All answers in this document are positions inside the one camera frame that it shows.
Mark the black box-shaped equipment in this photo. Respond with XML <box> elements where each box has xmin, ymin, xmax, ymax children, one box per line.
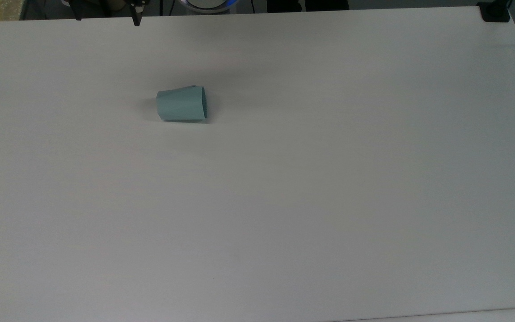
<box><xmin>267</xmin><ymin>0</ymin><xmax>350</xmax><ymax>12</ymax></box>

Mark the teal paper cup with handle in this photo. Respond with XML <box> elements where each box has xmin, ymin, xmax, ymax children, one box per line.
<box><xmin>156</xmin><ymin>85</ymin><xmax>208</xmax><ymax>122</ymax></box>

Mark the black camera pole with clamp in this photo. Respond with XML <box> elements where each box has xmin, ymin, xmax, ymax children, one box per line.
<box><xmin>477</xmin><ymin>0</ymin><xmax>512</xmax><ymax>23</ymax></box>

